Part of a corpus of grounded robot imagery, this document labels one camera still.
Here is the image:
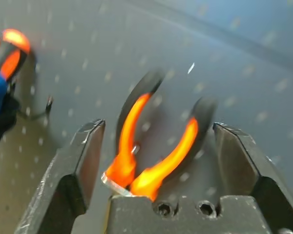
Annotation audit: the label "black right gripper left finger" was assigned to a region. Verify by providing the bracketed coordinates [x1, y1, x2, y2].
[14, 118, 106, 234]

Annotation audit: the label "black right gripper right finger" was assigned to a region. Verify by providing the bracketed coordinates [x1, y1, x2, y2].
[212, 121, 293, 234]

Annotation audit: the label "orange black needle-nose pliers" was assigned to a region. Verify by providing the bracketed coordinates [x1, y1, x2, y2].
[101, 70, 218, 203]

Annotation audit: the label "grey metal pegboard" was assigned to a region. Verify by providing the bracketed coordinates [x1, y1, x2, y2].
[0, 0, 293, 234]

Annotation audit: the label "black cup holder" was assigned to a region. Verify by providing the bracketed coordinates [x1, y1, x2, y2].
[0, 97, 21, 159]

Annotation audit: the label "orange black screwdriver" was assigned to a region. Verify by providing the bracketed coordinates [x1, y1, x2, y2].
[0, 28, 31, 81]

